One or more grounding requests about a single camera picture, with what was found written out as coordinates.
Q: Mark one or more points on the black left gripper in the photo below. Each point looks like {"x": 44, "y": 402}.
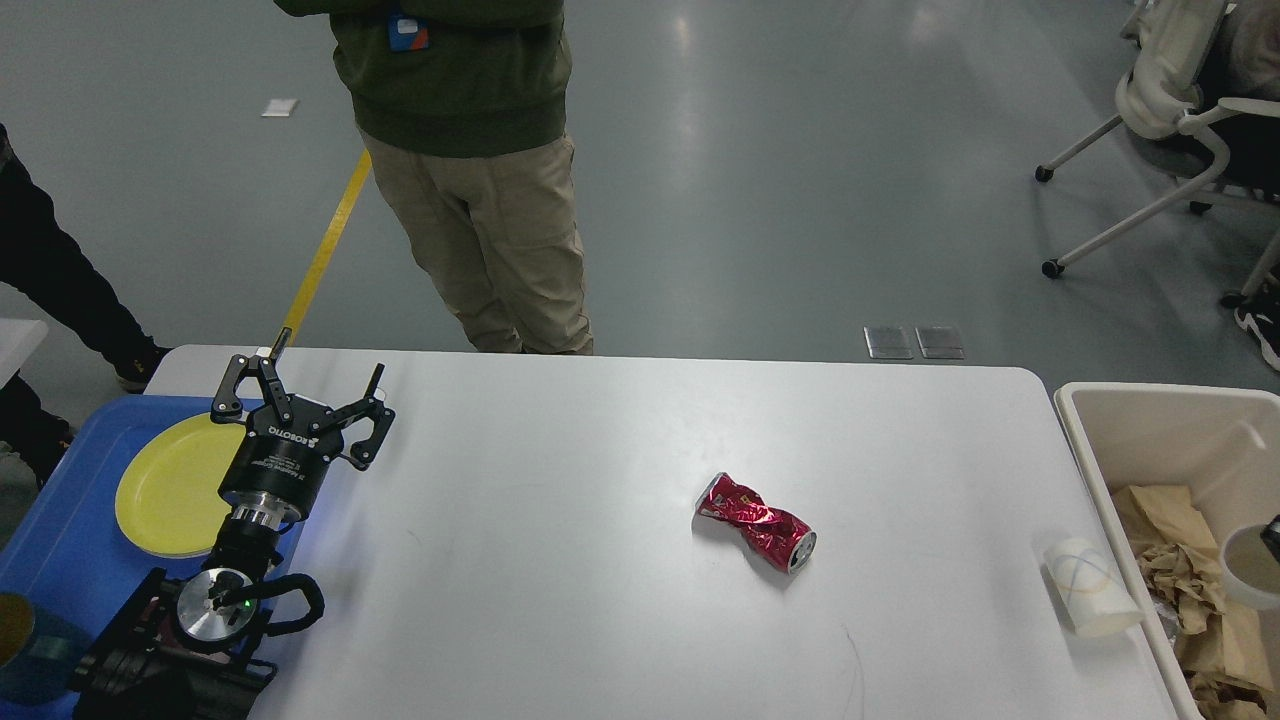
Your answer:
{"x": 278, "y": 460}

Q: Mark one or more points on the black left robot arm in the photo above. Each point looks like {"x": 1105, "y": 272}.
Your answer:
{"x": 184, "y": 648}

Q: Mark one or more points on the metal floor socket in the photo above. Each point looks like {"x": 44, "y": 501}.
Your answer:
{"x": 940, "y": 342}
{"x": 888, "y": 342}

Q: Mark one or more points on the person in green sweater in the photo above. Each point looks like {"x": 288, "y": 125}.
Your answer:
{"x": 462, "y": 108}

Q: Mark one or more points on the brown paper ball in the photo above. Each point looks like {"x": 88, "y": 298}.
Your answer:
{"x": 1188, "y": 579}

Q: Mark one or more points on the crushed red soda can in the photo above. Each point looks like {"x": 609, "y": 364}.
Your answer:
{"x": 778, "y": 536}

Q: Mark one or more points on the metal floor socket left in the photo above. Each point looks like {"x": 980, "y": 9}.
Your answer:
{"x": 888, "y": 342}

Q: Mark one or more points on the dark teal mug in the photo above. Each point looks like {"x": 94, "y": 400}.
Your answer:
{"x": 39, "y": 652}

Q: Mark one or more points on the person in black clothes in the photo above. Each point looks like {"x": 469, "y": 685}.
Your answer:
{"x": 47, "y": 265}

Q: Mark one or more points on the blue plastic tray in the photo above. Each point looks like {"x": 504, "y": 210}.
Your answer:
{"x": 69, "y": 555}

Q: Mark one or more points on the yellow plate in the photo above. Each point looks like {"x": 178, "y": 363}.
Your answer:
{"x": 168, "y": 501}

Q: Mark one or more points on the white side table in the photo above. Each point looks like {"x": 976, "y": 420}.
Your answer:
{"x": 19, "y": 339}

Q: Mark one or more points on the brown paper wad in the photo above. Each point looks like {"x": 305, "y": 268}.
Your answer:
{"x": 1218, "y": 696}

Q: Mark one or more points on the crushed white paper cup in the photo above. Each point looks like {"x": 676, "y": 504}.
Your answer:
{"x": 1091, "y": 589}

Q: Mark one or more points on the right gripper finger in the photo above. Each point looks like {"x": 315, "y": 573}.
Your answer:
{"x": 1270, "y": 534}

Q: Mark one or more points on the metal floor socket right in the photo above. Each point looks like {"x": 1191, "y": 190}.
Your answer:
{"x": 940, "y": 342}

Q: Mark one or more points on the beige plastic bin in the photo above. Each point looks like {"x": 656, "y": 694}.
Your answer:
{"x": 1222, "y": 443}

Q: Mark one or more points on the brown paper bag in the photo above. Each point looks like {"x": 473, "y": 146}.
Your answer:
{"x": 1232, "y": 645}

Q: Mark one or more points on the white office chair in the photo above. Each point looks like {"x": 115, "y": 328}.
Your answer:
{"x": 1172, "y": 125}

